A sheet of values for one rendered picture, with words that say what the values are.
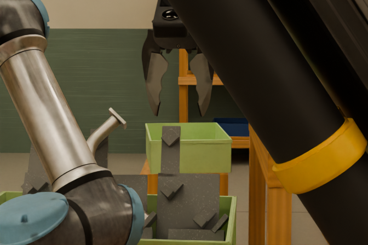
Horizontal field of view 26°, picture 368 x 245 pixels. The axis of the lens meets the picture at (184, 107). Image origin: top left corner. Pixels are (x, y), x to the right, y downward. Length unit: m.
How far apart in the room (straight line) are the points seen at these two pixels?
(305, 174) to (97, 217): 0.94
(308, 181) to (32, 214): 0.87
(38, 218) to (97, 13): 6.79
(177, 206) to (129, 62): 6.04
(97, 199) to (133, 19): 6.64
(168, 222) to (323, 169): 1.57
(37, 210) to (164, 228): 0.75
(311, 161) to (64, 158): 1.01
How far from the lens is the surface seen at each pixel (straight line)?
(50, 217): 1.21
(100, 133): 1.94
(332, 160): 0.36
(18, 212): 1.22
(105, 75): 7.96
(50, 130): 1.36
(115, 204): 1.32
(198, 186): 1.93
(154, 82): 1.14
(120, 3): 7.92
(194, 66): 1.14
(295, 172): 0.37
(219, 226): 1.86
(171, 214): 1.93
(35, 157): 2.03
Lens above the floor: 1.43
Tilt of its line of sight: 7 degrees down
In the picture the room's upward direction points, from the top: straight up
